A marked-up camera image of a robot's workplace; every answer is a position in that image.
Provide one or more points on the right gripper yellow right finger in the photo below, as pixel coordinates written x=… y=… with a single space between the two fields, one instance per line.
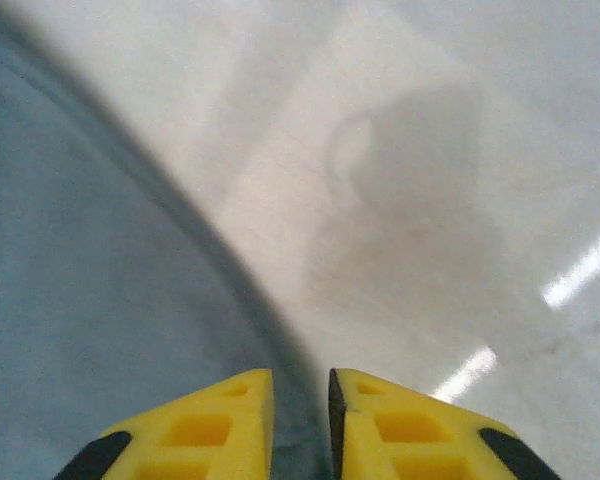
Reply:
x=405 y=435

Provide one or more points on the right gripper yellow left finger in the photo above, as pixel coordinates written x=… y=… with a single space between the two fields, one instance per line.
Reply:
x=195 y=430

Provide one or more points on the grey t-shirt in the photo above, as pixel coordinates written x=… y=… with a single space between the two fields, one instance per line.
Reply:
x=80 y=275

